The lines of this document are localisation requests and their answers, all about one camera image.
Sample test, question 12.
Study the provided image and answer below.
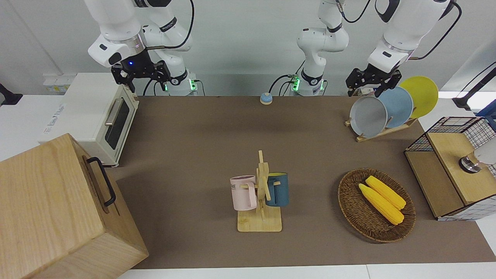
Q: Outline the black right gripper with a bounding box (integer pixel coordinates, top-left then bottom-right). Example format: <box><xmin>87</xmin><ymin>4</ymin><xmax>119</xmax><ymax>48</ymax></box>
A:
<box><xmin>111</xmin><ymin>50</ymin><xmax>172</xmax><ymax>93</ymax></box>

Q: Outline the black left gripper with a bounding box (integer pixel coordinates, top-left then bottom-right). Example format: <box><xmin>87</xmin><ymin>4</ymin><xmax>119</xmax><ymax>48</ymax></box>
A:
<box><xmin>346</xmin><ymin>64</ymin><xmax>402</xmax><ymax>98</ymax></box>

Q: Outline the gray plate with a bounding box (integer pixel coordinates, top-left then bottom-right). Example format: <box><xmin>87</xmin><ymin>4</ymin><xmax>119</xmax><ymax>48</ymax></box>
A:
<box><xmin>350</xmin><ymin>96</ymin><xmax>388</xmax><ymax>138</ymax></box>

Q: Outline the light blue plate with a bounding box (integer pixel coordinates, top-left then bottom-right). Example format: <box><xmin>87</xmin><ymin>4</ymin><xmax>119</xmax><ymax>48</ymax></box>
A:
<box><xmin>378</xmin><ymin>86</ymin><xmax>414</xmax><ymax>129</ymax></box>

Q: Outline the low wooden plate rack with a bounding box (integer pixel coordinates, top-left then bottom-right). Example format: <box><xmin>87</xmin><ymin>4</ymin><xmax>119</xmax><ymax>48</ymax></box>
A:
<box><xmin>345</xmin><ymin>117</ymin><xmax>418</xmax><ymax>143</ymax></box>

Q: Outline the yellow plate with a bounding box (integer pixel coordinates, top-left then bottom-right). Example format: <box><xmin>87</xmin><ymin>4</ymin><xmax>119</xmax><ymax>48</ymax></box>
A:
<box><xmin>399</xmin><ymin>76</ymin><xmax>439</xmax><ymax>119</ymax></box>

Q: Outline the brown table mat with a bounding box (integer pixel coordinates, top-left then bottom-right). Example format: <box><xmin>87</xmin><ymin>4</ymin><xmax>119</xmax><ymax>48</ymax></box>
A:
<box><xmin>107</xmin><ymin>95</ymin><xmax>496</xmax><ymax>270</ymax></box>

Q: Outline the white toaster oven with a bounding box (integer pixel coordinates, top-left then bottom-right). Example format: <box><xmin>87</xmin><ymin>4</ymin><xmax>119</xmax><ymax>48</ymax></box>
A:
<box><xmin>38</xmin><ymin>72</ymin><xmax>140</xmax><ymax>168</ymax></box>

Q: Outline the white power strip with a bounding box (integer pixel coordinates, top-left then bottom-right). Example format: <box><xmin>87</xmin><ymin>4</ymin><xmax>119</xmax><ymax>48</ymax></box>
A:
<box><xmin>43</xmin><ymin>74</ymin><xmax>76</xmax><ymax>94</ymax></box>

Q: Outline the black stand foot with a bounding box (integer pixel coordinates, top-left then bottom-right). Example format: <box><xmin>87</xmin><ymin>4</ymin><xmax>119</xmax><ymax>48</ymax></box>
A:
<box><xmin>453</xmin><ymin>62</ymin><xmax>496</xmax><ymax>111</ymax></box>
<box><xmin>0</xmin><ymin>83</ymin><xmax>23</xmax><ymax>106</ymax></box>

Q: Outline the yellow corn cob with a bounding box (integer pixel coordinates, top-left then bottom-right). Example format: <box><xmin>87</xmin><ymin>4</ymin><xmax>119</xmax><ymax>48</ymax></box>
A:
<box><xmin>365</xmin><ymin>176</ymin><xmax>406</xmax><ymax>210</ymax></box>
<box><xmin>358</xmin><ymin>183</ymin><xmax>405</xmax><ymax>225</ymax></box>

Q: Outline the brown wicker basket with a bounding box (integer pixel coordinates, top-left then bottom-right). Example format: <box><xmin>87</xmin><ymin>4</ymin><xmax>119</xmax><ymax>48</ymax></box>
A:
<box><xmin>338</xmin><ymin>168</ymin><xmax>416</xmax><ymax>244</ymax></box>

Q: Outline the silver white cylinder device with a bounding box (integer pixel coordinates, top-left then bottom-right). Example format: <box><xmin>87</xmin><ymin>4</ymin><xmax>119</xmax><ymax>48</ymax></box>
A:
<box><xmin>459</xmin><ymin>141</ymin><xmax>496</xmax><ymax>173</ymax></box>

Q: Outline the dark blue mug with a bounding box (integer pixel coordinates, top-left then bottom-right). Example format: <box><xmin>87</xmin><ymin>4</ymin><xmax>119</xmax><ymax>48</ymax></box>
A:
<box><xmin>265</xmin><ymin>172</ymin><xmax>289</xmax><ymax>207</ymax></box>

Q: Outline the pink mug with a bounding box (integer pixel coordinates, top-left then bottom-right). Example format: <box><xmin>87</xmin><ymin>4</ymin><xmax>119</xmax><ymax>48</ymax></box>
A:
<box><xmin>230</xmin><ymin>175</ymin><xmax>258</xmax><ymax>212</ymax></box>

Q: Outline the wooden cabinet box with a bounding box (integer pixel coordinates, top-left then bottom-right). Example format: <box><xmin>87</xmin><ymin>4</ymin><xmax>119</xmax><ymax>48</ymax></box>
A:
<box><xmin>0</xmin><ymin>133</ymin><xmax>149</xmax><ymax>279</ymax></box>

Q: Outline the wooden mug tree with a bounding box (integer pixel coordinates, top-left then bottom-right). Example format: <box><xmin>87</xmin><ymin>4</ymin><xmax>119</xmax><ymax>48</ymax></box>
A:
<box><xmin>237</xmin><ymin>150</ymin><xmax>282</xmax><ymax>233</ymax></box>

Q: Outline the metal toaster oven handle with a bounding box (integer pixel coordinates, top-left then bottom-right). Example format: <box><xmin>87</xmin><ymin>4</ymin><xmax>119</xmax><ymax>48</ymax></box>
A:
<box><xmin>105</xmin><ymin>98</ymin><xmax>124</xmax><ymax>127</ymax></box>

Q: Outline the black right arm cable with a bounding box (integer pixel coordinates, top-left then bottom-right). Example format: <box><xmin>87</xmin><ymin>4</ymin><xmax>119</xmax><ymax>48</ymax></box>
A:
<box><xmin>145</xmin><ymin>0</ymin><xmax>194</xmax><ymax>51</ymax></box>

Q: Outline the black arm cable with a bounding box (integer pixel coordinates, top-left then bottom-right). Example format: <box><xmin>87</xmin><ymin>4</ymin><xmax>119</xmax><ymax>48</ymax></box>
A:
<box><xmin>145</xmin><ymin>0</ymin><xmax>194</xmax><ymax>51</ymax></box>
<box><xmin>409</xmin><ymin>1</ymin><xmax>462</xmax><ymax>61</ymax></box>

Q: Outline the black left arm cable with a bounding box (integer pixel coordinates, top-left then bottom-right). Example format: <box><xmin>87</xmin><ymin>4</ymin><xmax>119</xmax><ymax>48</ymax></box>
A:
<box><xmin>409</xmin><ymin>1</ymin><xmax>462</xmax><ymax>61</ymax></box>

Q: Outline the wood and wire shelf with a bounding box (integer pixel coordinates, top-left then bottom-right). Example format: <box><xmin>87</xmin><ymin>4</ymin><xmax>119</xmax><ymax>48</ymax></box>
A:
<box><xmin>404</xmin><ymin>116</ymin><xmax>496</xmax><ymax>221</ymax></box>

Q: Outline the black cabinet handle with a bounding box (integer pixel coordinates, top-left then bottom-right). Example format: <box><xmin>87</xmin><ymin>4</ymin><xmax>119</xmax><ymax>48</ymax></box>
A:
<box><xmin>86</xmin><ymin>157</ymin><xmax>117</xmax><ymax>207</ymax></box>

